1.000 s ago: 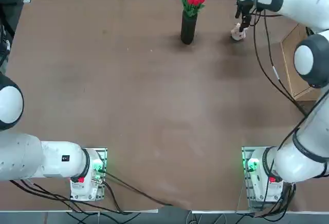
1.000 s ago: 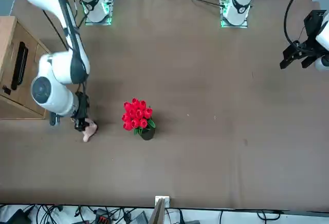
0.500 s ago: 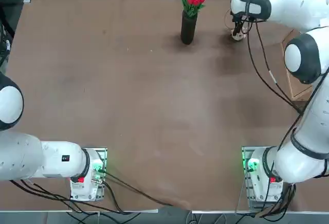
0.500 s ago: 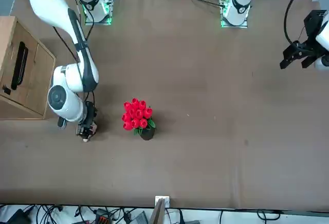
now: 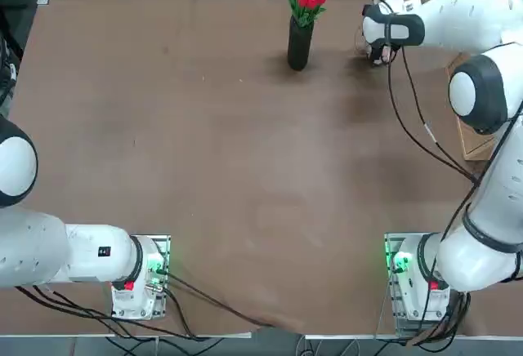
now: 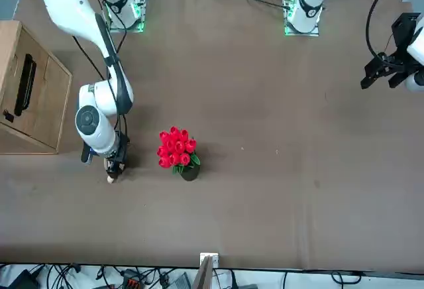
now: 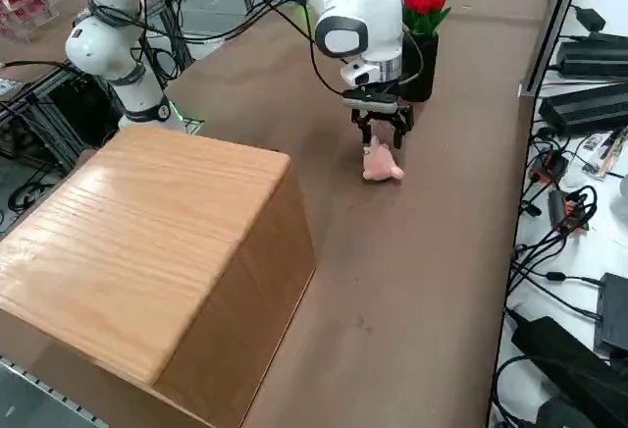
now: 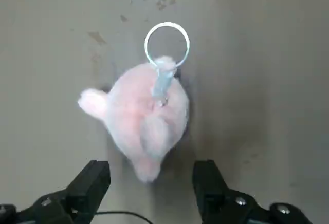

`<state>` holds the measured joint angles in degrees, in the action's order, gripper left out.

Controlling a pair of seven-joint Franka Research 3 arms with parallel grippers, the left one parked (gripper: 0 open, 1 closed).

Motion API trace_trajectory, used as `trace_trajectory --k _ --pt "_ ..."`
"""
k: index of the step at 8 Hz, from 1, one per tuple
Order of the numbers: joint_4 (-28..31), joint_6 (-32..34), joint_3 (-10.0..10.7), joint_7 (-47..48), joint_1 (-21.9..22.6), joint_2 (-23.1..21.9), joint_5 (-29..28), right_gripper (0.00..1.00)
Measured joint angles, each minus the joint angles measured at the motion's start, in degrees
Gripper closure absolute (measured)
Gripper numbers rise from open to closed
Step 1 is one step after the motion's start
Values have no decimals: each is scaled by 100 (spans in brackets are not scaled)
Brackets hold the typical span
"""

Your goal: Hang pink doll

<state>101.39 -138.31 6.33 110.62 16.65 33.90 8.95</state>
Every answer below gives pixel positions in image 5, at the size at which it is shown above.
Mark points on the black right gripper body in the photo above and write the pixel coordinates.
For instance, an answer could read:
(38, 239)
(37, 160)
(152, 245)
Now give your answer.
(376, 56)

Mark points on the pink plush doll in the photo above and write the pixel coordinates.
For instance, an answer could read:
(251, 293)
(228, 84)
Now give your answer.
(385, 54)

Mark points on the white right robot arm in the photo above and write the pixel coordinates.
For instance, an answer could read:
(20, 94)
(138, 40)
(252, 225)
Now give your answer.
(470, 9)

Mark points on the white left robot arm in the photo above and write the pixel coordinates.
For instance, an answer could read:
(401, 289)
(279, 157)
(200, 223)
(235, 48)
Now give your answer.
(81, 254)

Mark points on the black cylindrical vase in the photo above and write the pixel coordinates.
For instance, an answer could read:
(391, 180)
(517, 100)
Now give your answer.
(299, 50)

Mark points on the light wooden box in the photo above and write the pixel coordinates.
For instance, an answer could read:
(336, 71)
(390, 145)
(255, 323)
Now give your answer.
(476, 148)

